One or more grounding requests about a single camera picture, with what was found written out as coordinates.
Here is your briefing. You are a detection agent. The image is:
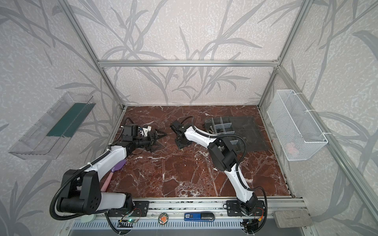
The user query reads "grey compartment organizer box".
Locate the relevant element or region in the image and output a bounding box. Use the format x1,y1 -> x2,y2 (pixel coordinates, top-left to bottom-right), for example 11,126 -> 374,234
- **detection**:
203,117 -> 235,135

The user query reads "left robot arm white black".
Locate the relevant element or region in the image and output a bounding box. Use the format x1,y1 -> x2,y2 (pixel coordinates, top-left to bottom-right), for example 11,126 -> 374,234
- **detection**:
49,124 -> 167,221

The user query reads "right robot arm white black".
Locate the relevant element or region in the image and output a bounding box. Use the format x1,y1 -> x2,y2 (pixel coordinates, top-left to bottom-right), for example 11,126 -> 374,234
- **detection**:
170,120 -> 267,216

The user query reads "pink purple spatula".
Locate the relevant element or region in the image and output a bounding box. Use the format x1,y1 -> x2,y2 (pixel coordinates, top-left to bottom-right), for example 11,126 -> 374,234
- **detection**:
100,159 -> 128,192

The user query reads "round orange button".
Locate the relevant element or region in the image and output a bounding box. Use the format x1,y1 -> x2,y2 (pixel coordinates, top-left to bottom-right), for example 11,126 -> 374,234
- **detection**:
158,212 -> 169,225

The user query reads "blue black usb device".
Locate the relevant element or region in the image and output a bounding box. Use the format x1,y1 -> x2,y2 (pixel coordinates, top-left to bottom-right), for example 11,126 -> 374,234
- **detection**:
184,212 -> 215,222

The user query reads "white round disc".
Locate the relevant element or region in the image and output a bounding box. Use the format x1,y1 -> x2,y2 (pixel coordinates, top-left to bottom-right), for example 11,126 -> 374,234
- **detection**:
80,214 -> 96,223

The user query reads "pink object in basket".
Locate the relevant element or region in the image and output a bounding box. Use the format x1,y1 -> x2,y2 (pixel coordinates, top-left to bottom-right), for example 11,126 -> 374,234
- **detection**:
285,143 -> 299,156

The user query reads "grey rectangular pad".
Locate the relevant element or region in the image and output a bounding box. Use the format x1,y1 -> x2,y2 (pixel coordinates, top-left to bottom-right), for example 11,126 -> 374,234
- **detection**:
273,209 -> 313,229

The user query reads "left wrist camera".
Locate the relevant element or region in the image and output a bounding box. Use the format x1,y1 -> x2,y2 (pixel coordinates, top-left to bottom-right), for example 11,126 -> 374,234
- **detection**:
139,126 -> 152,137

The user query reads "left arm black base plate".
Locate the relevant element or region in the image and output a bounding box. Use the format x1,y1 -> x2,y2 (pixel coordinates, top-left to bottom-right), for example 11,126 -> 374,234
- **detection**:
108,201 -> 150,217

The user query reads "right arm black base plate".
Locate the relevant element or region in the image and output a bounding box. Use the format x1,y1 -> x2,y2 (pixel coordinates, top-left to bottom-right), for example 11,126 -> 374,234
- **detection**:
223,200 -> 266,217

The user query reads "clear plastic wall bin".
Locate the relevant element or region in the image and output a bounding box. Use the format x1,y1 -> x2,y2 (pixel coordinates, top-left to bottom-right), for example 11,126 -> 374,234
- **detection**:
8,92 -> 95,160

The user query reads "white wire mesh basket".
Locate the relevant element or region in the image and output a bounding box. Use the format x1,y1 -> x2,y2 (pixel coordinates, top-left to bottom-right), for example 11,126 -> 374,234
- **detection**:
267,89 -> 328,161

